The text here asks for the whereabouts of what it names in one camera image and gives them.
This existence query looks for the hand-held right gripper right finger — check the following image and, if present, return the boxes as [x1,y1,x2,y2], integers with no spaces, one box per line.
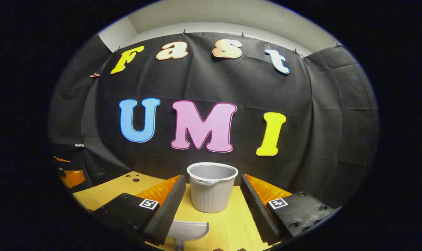
[240,174,337,246]

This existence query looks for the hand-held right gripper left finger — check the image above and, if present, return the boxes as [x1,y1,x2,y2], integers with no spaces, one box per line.
[87,174,187,246]

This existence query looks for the grey plastic dustpan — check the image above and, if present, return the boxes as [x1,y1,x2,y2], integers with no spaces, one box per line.
[167,221,210,251]

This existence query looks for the grey plastic garbage bin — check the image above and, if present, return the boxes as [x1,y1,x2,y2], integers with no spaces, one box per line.
[187,162,239,214]

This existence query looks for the wooden desktop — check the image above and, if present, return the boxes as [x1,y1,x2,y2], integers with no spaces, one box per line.
[73,171,274,251]

